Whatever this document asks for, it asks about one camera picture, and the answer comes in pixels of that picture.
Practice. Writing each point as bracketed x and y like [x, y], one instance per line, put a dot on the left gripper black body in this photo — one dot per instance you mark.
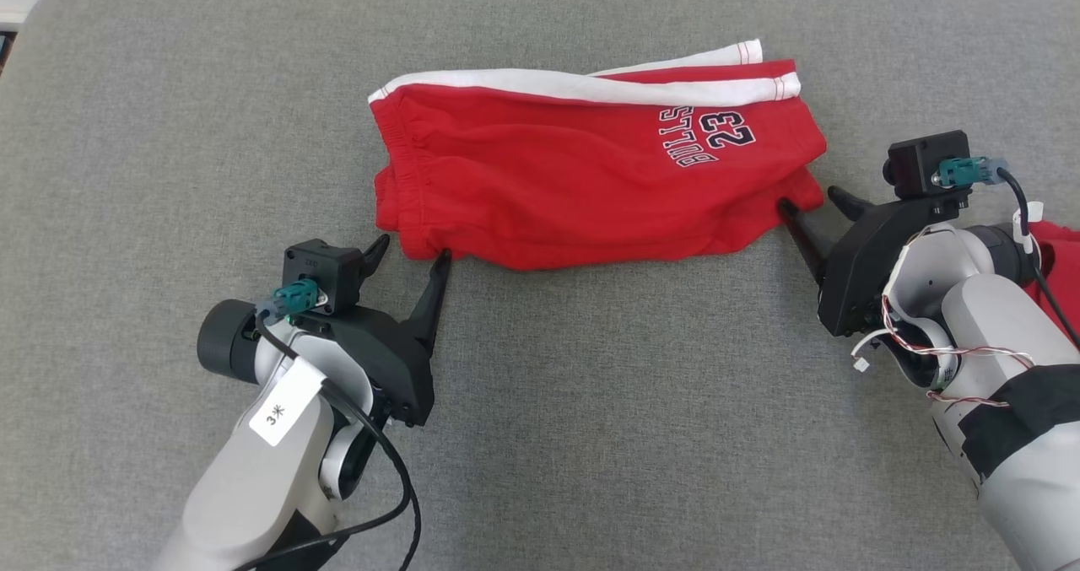
[388, 360]

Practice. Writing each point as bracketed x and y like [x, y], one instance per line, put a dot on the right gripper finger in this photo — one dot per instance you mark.
[850, 204]
[810, 242]

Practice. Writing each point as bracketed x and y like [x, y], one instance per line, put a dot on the white paper label tag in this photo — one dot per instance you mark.
[283, 406]

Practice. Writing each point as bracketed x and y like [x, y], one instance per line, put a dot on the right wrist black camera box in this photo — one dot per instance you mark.
[928, 162]

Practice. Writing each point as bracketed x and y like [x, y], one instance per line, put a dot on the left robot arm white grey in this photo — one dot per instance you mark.
[245, 487]

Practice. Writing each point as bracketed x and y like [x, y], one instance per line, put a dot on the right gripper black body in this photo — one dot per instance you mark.
[861, 276]

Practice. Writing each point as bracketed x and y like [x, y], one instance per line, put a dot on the red Bulls shorts white stripe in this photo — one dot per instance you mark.
[548, 183]

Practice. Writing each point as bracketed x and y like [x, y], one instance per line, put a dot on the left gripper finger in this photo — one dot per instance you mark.
[432, 309]
[375, 259]

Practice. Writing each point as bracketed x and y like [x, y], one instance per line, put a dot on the red white Bulls jersey shirt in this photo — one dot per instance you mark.
[1063, 259]

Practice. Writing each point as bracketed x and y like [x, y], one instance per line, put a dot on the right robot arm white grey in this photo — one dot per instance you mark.
[996, 326]

